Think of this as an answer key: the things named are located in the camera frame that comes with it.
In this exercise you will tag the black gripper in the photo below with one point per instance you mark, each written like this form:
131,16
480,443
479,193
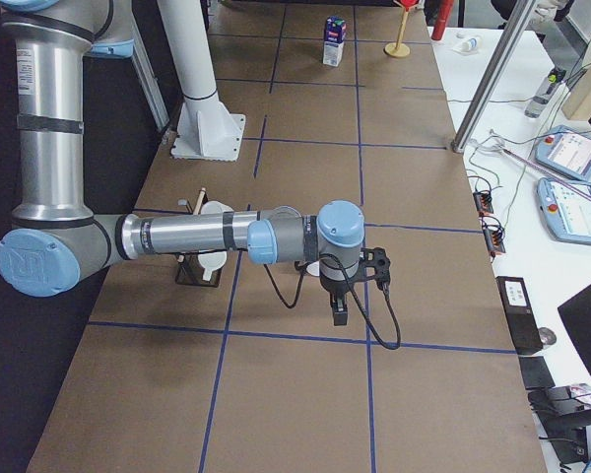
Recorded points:
334,285

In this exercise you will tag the blue white milk carton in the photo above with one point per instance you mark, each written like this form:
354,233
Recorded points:
334,38

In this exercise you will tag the white smiley face mug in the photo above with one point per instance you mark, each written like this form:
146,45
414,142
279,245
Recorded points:
310,268

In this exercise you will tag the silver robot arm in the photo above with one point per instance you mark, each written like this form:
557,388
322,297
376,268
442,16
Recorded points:
57,240

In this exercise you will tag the white ribbed mug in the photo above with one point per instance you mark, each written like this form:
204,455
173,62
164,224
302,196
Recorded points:
211,262

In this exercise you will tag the white mug in rack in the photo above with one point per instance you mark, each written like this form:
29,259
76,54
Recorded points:
214,207

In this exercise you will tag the lower orange connector block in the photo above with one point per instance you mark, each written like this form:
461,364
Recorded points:
494,238

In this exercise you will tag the orange connector block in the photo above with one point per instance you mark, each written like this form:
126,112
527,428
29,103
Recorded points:
484,202
494,238

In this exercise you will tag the upper orange connector block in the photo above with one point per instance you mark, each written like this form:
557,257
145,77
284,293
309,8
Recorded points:
484,202

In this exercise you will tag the black box with label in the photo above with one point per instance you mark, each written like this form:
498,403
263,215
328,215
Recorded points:
519,315

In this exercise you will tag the lower teach pendant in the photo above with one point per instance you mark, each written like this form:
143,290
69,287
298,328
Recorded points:
566,213

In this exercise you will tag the teach pendant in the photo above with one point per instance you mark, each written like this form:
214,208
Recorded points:
566,213
565,151

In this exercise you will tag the wooden mug tree stand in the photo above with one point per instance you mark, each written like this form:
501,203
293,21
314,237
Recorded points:
398,49

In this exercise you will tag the upper teach pendant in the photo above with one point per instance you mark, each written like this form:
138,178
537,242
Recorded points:
565,151

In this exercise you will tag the small white bottle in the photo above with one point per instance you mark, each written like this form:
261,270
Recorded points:
468,45

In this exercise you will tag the red cylinder bottle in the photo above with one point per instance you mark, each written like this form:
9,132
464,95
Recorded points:
443,14

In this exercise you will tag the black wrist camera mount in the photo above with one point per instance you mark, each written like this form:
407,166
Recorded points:
374,266

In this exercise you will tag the black wire mug rack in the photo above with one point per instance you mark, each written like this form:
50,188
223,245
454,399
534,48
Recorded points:
191,273

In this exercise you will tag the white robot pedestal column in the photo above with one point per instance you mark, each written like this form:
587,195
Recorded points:
205,130

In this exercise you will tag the aluminium frame post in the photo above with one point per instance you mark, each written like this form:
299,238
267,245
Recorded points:
504,49

